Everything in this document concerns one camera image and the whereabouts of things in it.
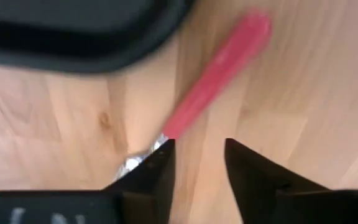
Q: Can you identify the black rectangular tray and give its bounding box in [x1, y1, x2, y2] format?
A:
[0, 0, 196, 75]

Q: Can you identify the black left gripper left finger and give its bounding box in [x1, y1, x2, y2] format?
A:
[103, 138, 177, 224]

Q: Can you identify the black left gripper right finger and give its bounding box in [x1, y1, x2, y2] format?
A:
[224, 138, 329, 224]

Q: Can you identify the metal spoon with red handle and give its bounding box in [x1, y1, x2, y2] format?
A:
[112, 10, 273, 182]

